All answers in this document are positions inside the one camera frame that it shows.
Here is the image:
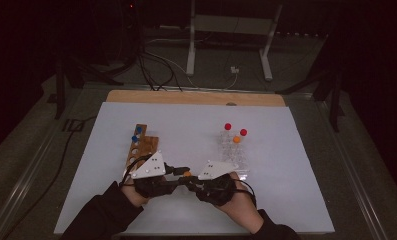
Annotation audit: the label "clear acrylic test tube rack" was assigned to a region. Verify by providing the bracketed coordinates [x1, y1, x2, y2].
[218, 129, 252, 178]

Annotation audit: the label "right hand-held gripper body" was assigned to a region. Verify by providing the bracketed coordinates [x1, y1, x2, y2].
[195, 160, 240, 207]

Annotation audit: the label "white cable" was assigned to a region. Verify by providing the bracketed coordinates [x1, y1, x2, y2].
[219, 72, 239, 91]

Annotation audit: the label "black tripod stand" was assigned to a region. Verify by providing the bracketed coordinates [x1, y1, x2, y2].
[54, 56, 125, 120]
[275, 66, 346, 133]

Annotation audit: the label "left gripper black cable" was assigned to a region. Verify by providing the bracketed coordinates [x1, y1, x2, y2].
[119, 153, 154, 188]

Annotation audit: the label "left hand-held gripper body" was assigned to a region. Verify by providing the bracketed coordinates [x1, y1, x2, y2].
[129, 150, 180, 199]

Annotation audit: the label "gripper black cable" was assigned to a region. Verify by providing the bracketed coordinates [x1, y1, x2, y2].
[119, 153, 154, 188]
[234, 179, 258, 208]

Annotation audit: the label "wooden test tube rack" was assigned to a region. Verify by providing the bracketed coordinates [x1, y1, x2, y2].
[122, 123, 160, 179]

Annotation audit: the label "white table mat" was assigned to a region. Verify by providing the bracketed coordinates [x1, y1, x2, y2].
[53, 101, 336, 235]

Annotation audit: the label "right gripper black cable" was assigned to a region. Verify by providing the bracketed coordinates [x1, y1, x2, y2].
[234, 179, 258, 208]

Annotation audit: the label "metal floor rail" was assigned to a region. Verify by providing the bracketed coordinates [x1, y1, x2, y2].
[314, 98, 392, 240]
[0, 128, 65, 240]

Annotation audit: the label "person's right hand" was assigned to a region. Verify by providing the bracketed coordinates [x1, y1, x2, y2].
[214, 170, 265, 235]

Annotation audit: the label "thin black floor cable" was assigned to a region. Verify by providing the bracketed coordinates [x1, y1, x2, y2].
[2, 114, 99, 240]

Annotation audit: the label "white metal stand frame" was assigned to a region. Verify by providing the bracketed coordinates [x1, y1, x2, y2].
[185, 0, 284, 82]

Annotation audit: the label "person's left hand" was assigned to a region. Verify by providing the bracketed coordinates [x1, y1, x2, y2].
[120, 176, 154, 208]

